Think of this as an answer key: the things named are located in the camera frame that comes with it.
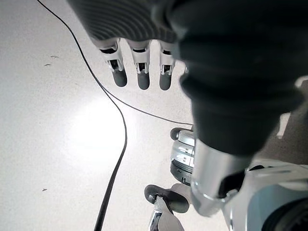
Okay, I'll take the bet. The left silver robot leg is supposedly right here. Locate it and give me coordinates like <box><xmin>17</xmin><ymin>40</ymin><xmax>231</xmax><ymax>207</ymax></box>
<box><xmin>143</xmin><ymin>163</ymin><xmax>308</xmax><ymax>231</ymax></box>

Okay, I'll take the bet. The thick black cable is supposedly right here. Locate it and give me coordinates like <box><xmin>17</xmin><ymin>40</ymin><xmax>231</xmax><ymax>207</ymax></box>
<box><xmin>93</xmin><ymin>79</ymin><xmax>128</xmax><ymax>231</ymax></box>

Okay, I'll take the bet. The silver robot leg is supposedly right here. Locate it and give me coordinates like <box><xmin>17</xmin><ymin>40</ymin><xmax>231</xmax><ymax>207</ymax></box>
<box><xmin>143</xmin><ymin>163</ymin><xmax>308</xmax><ymax>231</ymax></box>
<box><xmin>169</xmin><ymin>127</ymin><xmax>196</xmax><ymax>186</ymax></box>

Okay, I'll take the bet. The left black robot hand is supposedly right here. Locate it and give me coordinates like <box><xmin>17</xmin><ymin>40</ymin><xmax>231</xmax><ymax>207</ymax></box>
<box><xmin>66</xmin><ymin>0</ymin><xmax>308</xmax><ymax>217</ymax></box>

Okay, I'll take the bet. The right silver robot leg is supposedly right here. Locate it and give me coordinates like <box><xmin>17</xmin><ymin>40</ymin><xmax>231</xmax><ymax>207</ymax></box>
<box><xmin>169</xmin><ymin>127</ymin><xmax>196</xmax><ymax>186</ymax></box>

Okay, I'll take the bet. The thin black cable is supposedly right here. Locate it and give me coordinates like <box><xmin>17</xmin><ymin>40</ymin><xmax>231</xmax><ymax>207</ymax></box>
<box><xmin>36</xmin><ymin>0</ymin><xmax>194</xmax><ymax>126</ymax></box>

